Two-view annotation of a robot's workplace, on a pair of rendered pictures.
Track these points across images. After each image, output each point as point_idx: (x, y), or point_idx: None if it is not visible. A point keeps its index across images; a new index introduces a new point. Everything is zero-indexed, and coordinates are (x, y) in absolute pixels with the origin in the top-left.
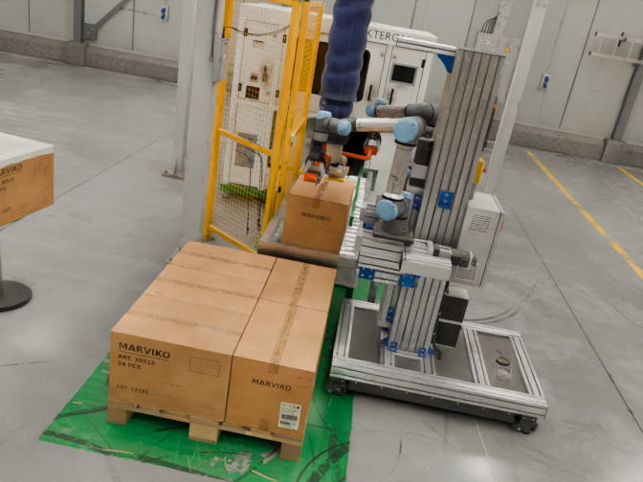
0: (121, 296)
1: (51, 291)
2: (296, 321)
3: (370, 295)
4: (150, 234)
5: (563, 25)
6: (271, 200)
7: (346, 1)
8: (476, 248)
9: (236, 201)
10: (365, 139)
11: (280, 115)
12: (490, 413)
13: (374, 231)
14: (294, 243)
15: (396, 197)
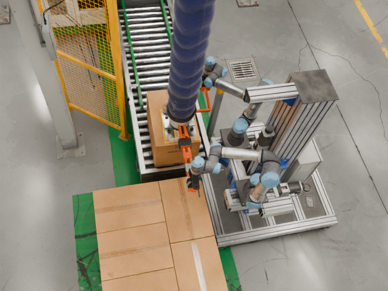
0: (51, 217)
1: (3, 235)
2: (201, 258)
3: (208, 138)
4: (27, 126)
5: None
6: (123, 105)
7: (189, 48)
8: (302, 175)
9: (63, 39)
10: None
11: (117, 59)
12: (306, 231)
13: (242, 202)
14: (164, 163)
15: (261, 200)
